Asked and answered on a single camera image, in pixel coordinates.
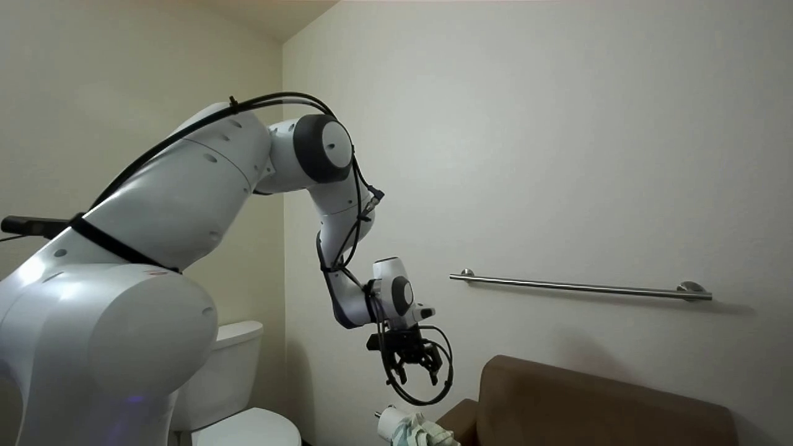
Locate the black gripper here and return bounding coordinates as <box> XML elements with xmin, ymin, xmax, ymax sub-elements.
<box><xmin>379</xmin><ymin>325</ymin><xmax>446</xmax><ymax>391</ymax></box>

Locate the white teal cloth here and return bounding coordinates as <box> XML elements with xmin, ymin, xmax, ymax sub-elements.
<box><xmin>397</xmin><ymin>415</ymin><xmax>461</xmax><ymax>446</ymax></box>

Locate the metal towel bar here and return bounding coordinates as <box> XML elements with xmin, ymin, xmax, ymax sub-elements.
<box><xmin>449</xmin><ymin>266</ymin><xmax>715</xmax><ymax>306</ymax></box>

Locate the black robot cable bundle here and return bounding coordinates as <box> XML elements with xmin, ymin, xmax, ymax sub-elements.
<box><xmin>83</xmin><ymin>90</ymin><xmax>455</xmax><ymax>410</ymax></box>

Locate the black strap on arm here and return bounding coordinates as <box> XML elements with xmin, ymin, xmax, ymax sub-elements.
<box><xmin>67</xmin><ymin>210</ymin><xmax>184</xmax><ymax>276</ymax></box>

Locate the black camera on stand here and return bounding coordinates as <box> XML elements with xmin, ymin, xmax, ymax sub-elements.
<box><xmin>0</xmin><ymin>214</ymin><xmax>73</xmax><ymax>244</ymax></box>

